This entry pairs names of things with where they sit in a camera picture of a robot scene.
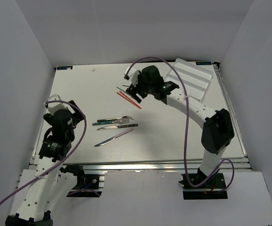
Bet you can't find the knife with dark handle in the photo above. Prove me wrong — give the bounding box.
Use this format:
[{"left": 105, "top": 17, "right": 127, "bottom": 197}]
[{"left": 97, "top": 123, "right": 138, "bottom": 130}]

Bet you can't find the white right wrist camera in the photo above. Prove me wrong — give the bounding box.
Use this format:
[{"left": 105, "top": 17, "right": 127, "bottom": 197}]
[{"left": 124, "top": 67, "right": 141, "bottom": 87}]

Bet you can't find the fork with green handle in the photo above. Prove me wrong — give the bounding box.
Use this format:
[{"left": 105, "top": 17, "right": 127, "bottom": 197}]
[{"left": 92, "top": 118, "right": 129, "bottom": 126}]

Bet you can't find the orange chopstick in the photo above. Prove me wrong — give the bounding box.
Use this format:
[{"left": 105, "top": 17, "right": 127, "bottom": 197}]
[
  {"left": 118, "top": 91, "right": 142, "bottom": 109},
  {"left": 117, "top": 92, "right": 142, "bottom": 109}
]

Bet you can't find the orange chopstick right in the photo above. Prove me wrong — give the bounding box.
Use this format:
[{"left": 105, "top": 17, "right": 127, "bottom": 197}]
[{"left": 118, "top": 91, "right": 142, "bottom": 109}]

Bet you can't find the orange chopstick left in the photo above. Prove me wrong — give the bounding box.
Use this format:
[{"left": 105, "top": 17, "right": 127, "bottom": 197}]
[{"left": 117, "top": 92, "right": 142, "bottom": 109}]

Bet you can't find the knife with pink handle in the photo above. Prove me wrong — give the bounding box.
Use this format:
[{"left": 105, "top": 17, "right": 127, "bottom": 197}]
[{"left": 95, "top": 128, "right": 134, "bottom": 147}]

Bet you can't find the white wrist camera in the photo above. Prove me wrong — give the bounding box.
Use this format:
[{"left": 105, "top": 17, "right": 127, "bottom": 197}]
[
  {"left": 124, "top": 67, "right": 141, "bottom": 87},
  {"left": 43, "top": 94, "right": 67, "bottom": 115}
]

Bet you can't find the blue label sticker right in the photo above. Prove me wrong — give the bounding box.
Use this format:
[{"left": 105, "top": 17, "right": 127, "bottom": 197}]
[{"left": 195, "top": 61, "right": 212, "bottom": 65}]

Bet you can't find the fork with dark handle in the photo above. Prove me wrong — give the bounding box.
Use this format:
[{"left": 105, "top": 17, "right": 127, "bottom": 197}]
[{"left": 97, "top": 115, "right": 134, "bottom": 122}]

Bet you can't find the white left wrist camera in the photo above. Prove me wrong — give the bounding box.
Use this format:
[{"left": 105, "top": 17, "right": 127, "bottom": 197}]
[{"left": 43, "top": 94, "right": 67, "bottom": 115}]

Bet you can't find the green chopstick near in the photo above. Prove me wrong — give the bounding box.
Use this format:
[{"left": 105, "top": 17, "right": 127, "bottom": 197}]
[{"left": 117, "top": 87, "right": 141, "bottom": 103}]

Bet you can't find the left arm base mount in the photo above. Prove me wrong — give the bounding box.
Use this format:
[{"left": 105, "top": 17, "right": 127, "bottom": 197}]
[{"left": 60, "top": 164, "right": 102, "bottom": 198}]

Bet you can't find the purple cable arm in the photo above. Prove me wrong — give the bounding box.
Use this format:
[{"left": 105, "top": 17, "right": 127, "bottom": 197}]
[
  {"left": 124, "top": 56, "right": 234, "bottom": 193},
  {"left": 0, "top": 100, "right": 87, "bottom": 226}
]

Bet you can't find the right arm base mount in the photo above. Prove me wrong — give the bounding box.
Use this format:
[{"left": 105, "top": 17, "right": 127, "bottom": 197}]
[{"left": 179, "top": 173, "right": 228, "bottom": 200}]

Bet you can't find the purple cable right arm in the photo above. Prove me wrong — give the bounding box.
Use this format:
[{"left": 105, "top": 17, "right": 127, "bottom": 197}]
[{"left": 124, "top": 56, "right": 234, "bottom": 193}]

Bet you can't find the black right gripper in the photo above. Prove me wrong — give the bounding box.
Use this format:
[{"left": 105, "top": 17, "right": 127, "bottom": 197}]
[{"left": 126, "top": 72, "right": 154, "bottom": 104}]

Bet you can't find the white divided cutlery tray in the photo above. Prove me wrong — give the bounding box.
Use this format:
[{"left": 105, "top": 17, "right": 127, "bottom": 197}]
[{"left": 173, "top": 58, "right": 214, "bottom": 102}]

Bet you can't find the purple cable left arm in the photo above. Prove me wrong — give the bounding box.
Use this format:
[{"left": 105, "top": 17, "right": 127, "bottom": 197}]
[{"left": 0, "top": 100, "right": 87, "bottom": 226}]

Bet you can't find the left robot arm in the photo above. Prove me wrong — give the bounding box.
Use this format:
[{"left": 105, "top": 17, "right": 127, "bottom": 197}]
[{"left": 5, "top": 96, "right": 86, "bottom": 226}]

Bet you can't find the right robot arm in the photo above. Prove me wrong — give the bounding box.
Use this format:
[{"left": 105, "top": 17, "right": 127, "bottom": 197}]
[{"left": 124, "top": 65, "right": 235, "bottom": 188}]

